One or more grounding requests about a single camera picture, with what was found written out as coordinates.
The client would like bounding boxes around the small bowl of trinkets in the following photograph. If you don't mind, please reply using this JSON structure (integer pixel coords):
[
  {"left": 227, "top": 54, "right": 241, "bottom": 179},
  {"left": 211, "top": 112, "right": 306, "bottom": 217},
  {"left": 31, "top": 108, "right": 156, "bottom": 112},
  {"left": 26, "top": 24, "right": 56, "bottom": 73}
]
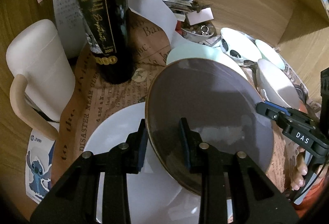
[{"left": 181, "top": 21, "right": 217, "bottom": 43}]

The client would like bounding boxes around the dark brown plate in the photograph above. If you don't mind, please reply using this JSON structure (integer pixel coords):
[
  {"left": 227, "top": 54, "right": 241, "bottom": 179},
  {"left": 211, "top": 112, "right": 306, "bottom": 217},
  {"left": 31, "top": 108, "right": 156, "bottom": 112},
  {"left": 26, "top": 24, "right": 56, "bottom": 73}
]
[{"left": 145, "top": 58, "right": 274, "bottom": 195}]

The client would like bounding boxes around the small white cardboard box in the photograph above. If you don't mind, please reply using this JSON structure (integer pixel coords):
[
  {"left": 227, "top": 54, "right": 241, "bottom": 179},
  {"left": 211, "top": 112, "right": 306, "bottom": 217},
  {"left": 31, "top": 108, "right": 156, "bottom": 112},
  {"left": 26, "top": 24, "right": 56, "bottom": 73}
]
[{"left": 186, "top": 7, "right": 214, "bottom": 25}]

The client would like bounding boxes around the white paper sheet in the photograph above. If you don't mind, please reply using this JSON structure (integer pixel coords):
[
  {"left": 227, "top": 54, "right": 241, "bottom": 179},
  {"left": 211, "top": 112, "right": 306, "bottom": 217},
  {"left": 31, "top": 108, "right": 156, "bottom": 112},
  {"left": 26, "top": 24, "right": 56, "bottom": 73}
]
[{"left": 128, "top": 0, "right": 177, "bottom": 43}]

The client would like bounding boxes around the pink plate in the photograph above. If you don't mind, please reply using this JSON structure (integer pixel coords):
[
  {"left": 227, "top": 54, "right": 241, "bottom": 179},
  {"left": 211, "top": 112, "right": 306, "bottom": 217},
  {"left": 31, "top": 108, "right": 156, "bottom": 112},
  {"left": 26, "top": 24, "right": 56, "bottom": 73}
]
[{"left": 256, "top": 58, "right": 301, "bottom": 110}]

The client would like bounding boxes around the right hand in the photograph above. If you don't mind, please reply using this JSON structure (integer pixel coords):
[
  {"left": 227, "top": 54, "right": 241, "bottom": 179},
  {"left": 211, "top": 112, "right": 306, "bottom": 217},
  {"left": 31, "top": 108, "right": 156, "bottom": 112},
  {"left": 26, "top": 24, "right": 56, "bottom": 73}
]
[{"left": 291, "top": 148, "right": 308, "bottom": 190}]

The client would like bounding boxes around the white plate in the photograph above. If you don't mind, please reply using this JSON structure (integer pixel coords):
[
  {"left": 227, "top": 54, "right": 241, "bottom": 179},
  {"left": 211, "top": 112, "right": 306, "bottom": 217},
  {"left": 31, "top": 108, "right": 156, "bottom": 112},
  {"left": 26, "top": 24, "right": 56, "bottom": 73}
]
[{"left": 83, "top": 102, "right": 235, "bottom": 224}]

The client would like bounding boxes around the mint green plate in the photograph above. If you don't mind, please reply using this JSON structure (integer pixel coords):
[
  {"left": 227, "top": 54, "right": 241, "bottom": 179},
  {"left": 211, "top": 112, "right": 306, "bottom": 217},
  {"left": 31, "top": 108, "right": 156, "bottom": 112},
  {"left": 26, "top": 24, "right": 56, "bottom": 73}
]
[{"left": 166, "top": 44, "right": 248, "bottom": 80}]

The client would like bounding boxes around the mint green bowl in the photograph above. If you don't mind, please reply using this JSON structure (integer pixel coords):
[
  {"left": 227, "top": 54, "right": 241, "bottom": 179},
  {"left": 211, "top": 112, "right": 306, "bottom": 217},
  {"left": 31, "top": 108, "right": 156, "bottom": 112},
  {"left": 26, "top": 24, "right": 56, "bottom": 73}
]
[{"left": 254, "top": 39, "right": 285, "bottom": 70}]

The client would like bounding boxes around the stitch cartoon sticker card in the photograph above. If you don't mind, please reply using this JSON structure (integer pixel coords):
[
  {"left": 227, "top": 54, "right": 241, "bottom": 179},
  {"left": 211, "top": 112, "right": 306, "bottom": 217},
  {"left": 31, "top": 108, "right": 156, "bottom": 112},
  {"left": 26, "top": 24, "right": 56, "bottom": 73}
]
[{"left": 25, "top": 129, "right": 55, "bottom": 204}]

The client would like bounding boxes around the newspaper print table mat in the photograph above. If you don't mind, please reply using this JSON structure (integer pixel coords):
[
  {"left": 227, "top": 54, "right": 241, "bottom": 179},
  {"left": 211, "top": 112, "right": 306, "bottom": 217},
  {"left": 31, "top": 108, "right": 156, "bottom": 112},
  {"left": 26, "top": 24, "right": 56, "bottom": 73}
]
[{"left": 51, "top": 11, "right": 322, "bottom": 224}]

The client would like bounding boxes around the white mug wooden handle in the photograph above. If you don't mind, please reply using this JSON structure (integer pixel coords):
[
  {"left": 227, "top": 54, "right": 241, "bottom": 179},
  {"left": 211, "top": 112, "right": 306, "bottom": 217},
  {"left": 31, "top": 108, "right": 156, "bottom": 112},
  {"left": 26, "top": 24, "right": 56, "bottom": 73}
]
[{"left": 6, "top": 19, "right": 75, "bottom": 140}]

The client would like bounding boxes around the dark wine bottle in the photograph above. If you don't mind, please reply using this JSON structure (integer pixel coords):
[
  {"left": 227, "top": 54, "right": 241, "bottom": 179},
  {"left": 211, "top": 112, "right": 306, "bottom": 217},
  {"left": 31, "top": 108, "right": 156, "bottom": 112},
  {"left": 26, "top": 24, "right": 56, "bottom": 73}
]
[{"left": 77, "top": 0, "right": 134, "bottom": 84}]

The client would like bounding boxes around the white bowl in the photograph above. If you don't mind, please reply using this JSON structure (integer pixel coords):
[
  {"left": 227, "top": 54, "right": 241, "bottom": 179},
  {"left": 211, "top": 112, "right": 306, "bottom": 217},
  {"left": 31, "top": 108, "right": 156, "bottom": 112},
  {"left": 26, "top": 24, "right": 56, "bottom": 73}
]
[{"left": 220, "top": 27, "right": 262, "bottom": 66}]

